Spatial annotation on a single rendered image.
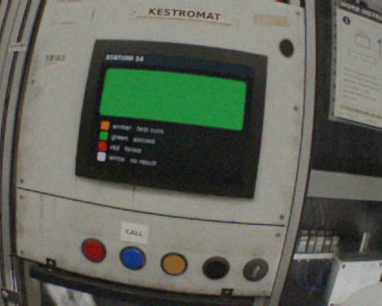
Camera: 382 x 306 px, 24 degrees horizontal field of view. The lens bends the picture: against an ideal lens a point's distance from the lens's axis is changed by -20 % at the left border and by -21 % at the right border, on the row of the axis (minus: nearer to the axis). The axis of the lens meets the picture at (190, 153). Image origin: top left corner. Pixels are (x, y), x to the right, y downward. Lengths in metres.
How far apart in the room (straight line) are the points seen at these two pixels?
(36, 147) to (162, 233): 0.23
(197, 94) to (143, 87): 0.07
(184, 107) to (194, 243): 0.19
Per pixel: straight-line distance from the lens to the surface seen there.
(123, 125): 1.46
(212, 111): 1.45
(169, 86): 1.45
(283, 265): 1.52
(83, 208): 1.50
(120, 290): 1.48
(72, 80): 1.48
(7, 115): 1.51
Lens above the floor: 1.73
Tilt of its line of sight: 6 degrees down
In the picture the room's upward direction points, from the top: 7 degrees clockwise
